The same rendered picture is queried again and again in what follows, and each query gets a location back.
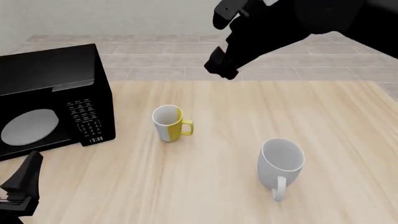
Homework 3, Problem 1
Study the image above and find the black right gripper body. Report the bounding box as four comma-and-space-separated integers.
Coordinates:
203, 45, 241, 81

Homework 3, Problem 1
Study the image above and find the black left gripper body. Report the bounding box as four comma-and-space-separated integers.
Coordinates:
0, 196, 40, 218

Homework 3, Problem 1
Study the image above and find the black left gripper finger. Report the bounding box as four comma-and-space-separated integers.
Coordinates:
0, 161, 27, 202
19, 151, 44, 200

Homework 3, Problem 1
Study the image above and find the yellow and white mug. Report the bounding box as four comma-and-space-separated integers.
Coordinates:
151, 104, 195, 142

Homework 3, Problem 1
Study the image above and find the grey round microwave turntable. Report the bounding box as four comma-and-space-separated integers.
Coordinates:
1, 108, 60, 146

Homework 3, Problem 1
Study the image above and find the black microwave oven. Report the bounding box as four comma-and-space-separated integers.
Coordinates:
0, 43, 117, 162

